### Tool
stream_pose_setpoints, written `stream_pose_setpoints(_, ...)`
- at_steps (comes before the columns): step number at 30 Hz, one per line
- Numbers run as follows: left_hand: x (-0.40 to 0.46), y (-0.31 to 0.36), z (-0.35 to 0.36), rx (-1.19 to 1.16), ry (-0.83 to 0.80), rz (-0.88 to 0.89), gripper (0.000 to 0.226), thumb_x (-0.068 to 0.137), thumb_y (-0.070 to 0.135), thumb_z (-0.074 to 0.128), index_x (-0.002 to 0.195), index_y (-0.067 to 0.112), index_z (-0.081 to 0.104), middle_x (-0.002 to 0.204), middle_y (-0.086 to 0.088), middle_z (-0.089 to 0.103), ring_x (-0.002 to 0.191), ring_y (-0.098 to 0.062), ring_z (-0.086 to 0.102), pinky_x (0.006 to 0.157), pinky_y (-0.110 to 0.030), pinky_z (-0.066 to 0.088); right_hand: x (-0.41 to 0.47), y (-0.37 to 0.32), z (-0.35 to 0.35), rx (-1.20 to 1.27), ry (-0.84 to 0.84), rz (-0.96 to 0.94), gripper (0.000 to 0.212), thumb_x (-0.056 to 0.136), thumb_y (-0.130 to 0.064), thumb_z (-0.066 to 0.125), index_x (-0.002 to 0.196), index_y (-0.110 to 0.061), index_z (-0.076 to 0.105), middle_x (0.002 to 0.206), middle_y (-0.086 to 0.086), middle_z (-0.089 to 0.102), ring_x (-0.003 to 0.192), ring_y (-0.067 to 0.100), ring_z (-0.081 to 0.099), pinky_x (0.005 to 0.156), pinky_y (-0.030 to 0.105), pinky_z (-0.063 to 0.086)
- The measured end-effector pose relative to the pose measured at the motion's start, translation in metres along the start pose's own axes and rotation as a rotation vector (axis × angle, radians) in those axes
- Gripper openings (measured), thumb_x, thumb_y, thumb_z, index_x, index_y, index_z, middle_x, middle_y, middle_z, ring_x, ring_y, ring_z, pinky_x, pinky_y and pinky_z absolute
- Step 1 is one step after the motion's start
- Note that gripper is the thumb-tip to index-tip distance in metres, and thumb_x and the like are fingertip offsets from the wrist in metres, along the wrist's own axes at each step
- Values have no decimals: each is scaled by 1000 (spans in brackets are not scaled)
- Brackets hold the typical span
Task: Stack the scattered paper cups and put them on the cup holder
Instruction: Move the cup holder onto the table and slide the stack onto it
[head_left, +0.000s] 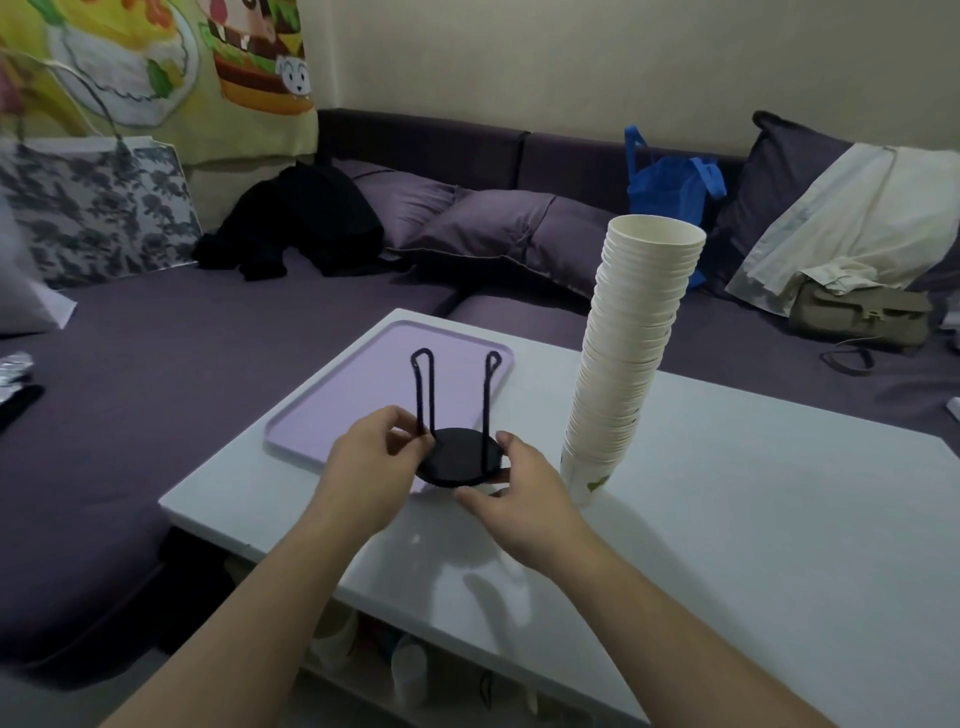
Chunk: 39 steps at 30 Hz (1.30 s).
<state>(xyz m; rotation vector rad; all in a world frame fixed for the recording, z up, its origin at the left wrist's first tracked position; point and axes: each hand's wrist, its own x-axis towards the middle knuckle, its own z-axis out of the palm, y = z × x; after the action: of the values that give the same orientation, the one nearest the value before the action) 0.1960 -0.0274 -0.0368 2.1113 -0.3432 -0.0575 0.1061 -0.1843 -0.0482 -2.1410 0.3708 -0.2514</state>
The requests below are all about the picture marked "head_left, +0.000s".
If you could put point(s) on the person's right hand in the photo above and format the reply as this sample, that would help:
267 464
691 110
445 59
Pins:
532 510

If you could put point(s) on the person's left hand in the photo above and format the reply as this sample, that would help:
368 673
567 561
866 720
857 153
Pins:
360 480

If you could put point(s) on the person's left thumb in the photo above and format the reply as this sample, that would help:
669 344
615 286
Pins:
415 447

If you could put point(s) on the person's right thumb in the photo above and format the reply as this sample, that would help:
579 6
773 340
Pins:
480 496

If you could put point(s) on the person's left forearm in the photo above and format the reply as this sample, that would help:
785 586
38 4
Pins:
247 630

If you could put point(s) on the person's right forearm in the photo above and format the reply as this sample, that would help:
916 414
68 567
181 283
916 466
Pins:
675 637

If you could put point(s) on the lilac plastic tray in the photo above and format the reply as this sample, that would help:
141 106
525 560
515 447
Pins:
390 390

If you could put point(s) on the white cups under table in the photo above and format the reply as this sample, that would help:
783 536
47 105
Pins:
375 652

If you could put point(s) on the stack of white paper cups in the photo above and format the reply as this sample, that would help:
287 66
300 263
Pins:
630 352

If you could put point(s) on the purple sofa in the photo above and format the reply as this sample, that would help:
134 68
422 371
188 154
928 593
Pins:
225 337

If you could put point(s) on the black clothing heap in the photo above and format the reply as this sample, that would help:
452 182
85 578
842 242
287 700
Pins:
300 217

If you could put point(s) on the blue fabric bag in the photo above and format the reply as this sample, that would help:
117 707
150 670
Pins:
671 191

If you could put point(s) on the grey floral paper bag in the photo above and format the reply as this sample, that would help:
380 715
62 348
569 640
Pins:
97 210

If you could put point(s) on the crumpled silver foil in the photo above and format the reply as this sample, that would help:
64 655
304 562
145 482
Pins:
15 369

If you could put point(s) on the olive green handbag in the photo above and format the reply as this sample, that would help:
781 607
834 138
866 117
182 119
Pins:
862 311

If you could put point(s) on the dark purple pillow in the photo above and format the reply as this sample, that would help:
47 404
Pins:
780 180

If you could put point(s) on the cream cloth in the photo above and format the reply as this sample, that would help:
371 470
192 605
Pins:
847 225

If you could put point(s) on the colourful cartoon wall hanging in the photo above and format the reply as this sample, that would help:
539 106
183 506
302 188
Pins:
165 67

